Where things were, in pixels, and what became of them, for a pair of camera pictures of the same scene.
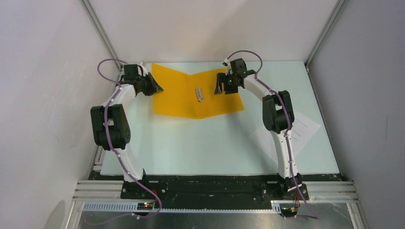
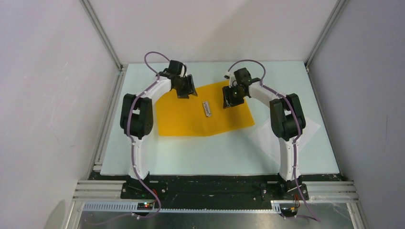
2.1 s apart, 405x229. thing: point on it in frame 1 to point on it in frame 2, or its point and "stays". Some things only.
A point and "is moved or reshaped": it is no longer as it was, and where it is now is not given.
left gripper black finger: (154, 86) to (188, 86)
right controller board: (289, 212) stays
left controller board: (144, 205) stays
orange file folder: (192, 95) is moved or reshaped
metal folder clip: (199, 94) to (207, 109)
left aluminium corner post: (94, 19) stays
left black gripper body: (144, 84) to (179, 89)
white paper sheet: (303, 130) stays
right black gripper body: (229, 85) to (235, 96)
